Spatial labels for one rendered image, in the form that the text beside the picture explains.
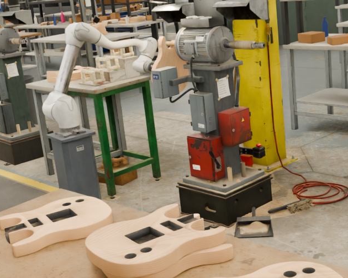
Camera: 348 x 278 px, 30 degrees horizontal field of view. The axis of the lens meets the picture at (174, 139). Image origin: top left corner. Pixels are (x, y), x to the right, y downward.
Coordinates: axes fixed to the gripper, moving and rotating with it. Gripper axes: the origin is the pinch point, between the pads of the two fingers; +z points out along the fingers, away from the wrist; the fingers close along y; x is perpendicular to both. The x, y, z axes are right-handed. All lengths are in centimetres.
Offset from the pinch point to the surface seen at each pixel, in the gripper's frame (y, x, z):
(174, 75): 18.9, -7.5, 27.3
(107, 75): 6, -11, -68
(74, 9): -273, 123, -567
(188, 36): 17.1, 21.1, 32.2
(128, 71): -12, -4, -64
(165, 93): 24.3, -21.1, 27.4
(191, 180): -10, -80, 34
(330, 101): -228, 11, -6
